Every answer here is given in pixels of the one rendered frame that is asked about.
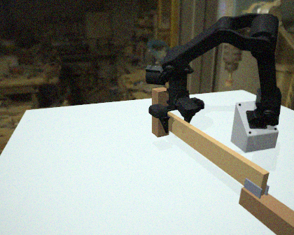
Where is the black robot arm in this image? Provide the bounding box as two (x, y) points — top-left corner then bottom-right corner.
(146, 13), (282, 129)

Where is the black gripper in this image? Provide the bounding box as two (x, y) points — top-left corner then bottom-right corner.
(148, 87), (193, 134)

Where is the long wooden rail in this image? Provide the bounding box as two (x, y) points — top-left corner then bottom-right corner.
(167, 111), (270, 196)

